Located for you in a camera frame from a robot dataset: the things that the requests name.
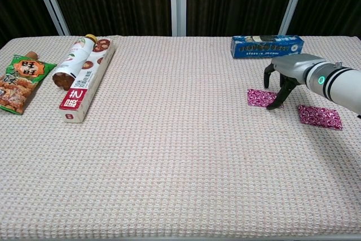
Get beige woven tablecloth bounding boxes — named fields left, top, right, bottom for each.
left=0, top=35, right=361, bottom=239

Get pink patterned sachet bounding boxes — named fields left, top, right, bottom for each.
left=298, top=104, right=344, bottom=131
left=247, top=88, right=284, bottom=109

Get blue cookie box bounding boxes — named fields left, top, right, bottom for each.
left=231, top=35, right=305, bottom=59

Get white drink bottle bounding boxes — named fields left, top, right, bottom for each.
left=52, top=34, right=99, bottom=91

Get long white red box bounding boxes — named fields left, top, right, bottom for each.
left=58, top=37, right=116, bottom=124

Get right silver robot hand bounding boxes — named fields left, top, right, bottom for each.
left=263, top=54, right=327, bottom=111

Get green snack bag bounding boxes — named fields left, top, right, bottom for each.
left=0, top=54, right=58, bottom=116

